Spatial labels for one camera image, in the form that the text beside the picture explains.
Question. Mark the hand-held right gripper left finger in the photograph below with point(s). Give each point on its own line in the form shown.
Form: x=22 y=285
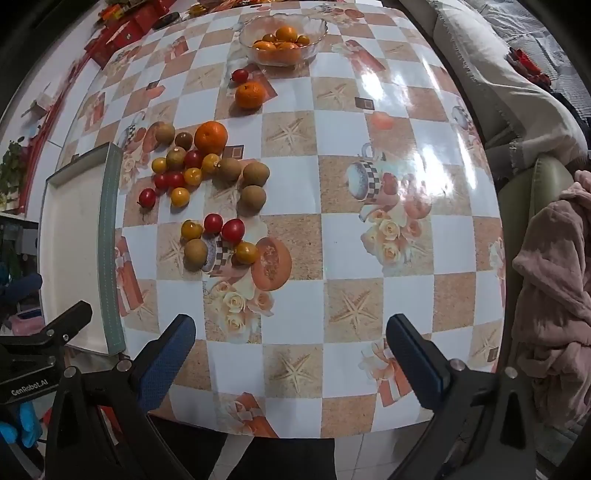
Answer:
x=168 y=364

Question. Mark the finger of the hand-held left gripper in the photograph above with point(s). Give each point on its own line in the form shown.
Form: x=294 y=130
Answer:
x=69 y=318

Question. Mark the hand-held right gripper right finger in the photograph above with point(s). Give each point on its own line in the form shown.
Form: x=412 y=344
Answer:
x=413 y=364

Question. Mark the white cardboard box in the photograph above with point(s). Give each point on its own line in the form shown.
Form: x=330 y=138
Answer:
x=74 y=258

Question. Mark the red cherry tomato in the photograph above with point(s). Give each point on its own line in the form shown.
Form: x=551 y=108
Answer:
x=233 y=230
x=147 y=197
x=213 y=223
x=161 y=180
x=240 y=75
x=175 y=179
x=193 y=159

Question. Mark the brown longan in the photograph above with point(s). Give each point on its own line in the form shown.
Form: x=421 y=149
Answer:
x=195 y=254
x=176 y=157
x=165 y=133
x=229 y=169
x=253 y=199
x=256 y=174

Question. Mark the person's left hand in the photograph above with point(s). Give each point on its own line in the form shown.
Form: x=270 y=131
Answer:
x=18 y=427

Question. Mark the yellow cherry tomato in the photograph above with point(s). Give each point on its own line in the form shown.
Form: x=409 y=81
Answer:
x=268 y=38
x=246 y=252
x=183 y=140
x=302 y=40
x=180 y=196
x=192 y=176
x=191 y=229
x=210 y=162
x=159 y=165

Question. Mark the pink fleece garment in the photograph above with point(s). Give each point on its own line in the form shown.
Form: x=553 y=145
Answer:
x=554 y=300

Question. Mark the green potted plant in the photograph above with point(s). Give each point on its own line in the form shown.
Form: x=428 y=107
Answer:
x=11 y=170

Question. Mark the small cardboard box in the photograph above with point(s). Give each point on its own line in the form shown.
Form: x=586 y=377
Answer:
x=39 y=104

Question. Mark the green leather armchair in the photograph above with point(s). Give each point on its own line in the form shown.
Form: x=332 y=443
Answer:
x=545 y=184

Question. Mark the large orange mandarin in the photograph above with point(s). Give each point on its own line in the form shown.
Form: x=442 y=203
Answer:
x=211 y=136

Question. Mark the checkered printed tablecloth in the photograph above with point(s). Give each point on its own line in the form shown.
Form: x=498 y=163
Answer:
x=323 y=138

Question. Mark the red gift box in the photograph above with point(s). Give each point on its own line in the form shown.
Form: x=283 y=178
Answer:
x=131 y=27
x=104 y=53

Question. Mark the small orange mandarin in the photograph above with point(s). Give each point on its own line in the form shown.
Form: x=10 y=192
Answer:
x=250 y=95

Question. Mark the red cloth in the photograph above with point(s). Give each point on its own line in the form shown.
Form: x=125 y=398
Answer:
x=526 y=60

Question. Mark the clear glass bowl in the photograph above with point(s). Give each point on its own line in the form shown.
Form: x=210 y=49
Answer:
x=314 y=27

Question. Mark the grey quilted blanket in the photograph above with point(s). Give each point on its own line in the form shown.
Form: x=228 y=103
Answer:
x=549 y=32

